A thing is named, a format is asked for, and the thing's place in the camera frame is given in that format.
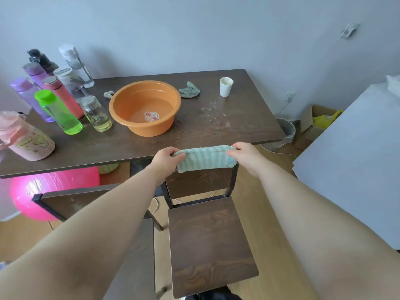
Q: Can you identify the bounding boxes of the person's black shoes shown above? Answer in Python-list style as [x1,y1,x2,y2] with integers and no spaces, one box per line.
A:
[187,286,244,300]

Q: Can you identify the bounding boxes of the white power cable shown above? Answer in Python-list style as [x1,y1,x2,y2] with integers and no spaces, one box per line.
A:
[259,100,299,160]

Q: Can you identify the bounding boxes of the dark wooden chair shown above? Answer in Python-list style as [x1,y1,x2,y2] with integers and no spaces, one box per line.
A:
[32,183,165,300]
[162,162,260,299]

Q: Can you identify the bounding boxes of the pink thermos bottle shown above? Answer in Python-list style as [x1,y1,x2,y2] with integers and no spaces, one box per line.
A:
[41,76,85,120]

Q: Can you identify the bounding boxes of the clear bottle with white cap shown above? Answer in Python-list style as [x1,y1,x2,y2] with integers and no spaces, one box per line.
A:
[58,44,95,89]

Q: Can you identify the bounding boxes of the glass jar with metal lid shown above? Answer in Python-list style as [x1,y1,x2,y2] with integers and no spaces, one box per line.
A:
[80,95,113,133]

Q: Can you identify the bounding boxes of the large white board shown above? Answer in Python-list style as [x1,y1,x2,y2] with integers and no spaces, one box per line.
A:
[292,74,400,251]

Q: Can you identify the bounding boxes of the orange plastic basin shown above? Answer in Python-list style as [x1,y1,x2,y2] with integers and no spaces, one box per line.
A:
[108,80,182,137]

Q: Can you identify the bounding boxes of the green white striped towel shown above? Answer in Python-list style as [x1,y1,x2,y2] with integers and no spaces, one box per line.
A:
[171,145,238,174]

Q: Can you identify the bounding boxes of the yellow plastic bag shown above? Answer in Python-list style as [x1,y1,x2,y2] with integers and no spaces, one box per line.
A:
[312,109,344,130]

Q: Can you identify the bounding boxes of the translucent purple bottle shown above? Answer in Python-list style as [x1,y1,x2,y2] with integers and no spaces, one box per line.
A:
[10,77,56,123]

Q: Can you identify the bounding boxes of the white paper cup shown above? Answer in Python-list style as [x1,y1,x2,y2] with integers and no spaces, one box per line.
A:
[219,77,234,98]

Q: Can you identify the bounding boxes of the person's right hand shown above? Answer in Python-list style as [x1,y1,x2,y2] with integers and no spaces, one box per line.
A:
[229,142,267,178]

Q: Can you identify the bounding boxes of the open cardboard box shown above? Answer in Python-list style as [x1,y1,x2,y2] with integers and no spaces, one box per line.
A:
[295,104,340,150]

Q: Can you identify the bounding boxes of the purple thermos bottle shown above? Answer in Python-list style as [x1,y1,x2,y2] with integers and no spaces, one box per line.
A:
[22,62,48,88]

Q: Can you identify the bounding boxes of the large pink sticker bottle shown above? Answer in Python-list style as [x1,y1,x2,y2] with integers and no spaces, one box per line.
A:
[0,110,56,162]

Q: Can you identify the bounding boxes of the light green round object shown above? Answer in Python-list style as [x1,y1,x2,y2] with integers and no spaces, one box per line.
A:
[98,162,120,175]

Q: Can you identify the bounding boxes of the white bottle with handle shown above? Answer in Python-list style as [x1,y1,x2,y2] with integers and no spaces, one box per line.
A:
[53,67,90,102]

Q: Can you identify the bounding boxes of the pink exercise ball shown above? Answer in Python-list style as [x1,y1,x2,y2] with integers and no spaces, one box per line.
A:
[9,167,101,222]

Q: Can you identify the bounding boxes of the crumpled green cloth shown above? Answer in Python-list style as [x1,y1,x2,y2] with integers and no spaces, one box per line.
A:
[178,81,201,99]

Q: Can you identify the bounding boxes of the person's left hand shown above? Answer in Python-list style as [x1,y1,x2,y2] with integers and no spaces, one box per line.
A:
[151,147,187,179]

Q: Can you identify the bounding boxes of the black water bottle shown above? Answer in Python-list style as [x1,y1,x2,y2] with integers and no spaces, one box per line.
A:
[27,48,59,75]

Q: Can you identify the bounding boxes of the neon green bottle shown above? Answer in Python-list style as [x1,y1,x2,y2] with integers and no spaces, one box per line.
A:
[34,89,84,135]

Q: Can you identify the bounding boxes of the grey waste bin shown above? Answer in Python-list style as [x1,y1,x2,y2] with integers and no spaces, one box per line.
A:
[274,117,296,144]

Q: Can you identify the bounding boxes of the person's left forearm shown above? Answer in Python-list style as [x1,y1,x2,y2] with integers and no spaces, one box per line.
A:
[0,164,171,300]

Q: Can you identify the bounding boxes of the person's right forearm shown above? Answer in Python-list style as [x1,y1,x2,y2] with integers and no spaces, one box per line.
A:
[250,164,400,300]

